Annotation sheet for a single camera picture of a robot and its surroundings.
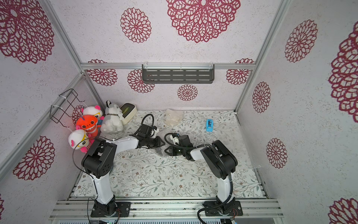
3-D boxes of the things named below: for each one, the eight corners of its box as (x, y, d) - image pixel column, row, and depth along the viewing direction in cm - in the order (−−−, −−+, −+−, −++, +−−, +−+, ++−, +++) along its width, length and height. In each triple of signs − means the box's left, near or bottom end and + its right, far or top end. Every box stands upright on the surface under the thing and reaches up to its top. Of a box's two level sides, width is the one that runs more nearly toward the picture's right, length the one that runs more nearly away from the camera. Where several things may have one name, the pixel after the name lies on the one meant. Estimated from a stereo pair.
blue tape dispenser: (206, 131, 110) (207, 128, 107) (206, 122, 116) (207, 118, 113) (213, 132, 109) (214, 129, 106) (212, 122, 116) (213, 119, 112)
